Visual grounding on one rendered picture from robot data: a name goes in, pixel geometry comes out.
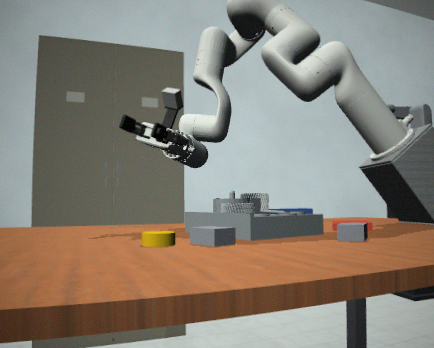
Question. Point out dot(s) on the yellow short cylinder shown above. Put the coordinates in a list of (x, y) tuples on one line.
[(158, 238)]

